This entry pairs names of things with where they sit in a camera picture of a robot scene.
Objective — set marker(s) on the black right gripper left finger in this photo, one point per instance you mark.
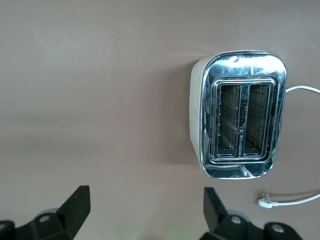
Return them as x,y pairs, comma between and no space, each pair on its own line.
50,225

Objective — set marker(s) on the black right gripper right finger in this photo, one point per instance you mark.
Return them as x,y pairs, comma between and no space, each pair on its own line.
225,225

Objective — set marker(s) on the cream and chrome toaster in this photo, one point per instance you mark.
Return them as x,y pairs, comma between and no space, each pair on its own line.
200,112

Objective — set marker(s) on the brown table cover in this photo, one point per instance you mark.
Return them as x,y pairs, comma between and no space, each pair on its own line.
75,100

